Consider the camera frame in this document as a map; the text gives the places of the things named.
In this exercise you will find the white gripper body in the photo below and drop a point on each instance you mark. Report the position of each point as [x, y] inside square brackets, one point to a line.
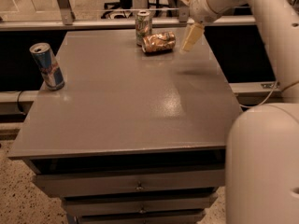
[198, 6]

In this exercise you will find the metal window rail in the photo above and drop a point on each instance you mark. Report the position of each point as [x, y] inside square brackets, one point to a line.
[116, 24]

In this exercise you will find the middle grey drawer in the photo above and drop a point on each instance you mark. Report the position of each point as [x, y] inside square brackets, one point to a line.
[140, 205]

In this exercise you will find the top grey drawer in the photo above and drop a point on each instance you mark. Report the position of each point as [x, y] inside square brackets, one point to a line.
[94, 184]

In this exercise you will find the green white 7up can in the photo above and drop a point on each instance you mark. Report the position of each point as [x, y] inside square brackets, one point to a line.
[143, 25]

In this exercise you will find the bottom grey drawer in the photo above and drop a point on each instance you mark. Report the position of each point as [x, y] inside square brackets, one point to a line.
[166, 217]

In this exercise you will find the blue silver Red Bull can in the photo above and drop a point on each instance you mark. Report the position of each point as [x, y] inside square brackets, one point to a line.
[48, 66]

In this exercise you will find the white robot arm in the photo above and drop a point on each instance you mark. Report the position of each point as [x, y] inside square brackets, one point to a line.
[262, 151]

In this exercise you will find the grey drawer cabinet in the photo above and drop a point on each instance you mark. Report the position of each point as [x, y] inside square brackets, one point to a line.
[122, 112]

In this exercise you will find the crushed orange soda can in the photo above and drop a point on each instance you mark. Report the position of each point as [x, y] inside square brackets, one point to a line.
[158, 42]

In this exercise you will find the grey drawer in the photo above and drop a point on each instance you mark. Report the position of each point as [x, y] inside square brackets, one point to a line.
[166, 217]
[140, 205]
[94, 184]

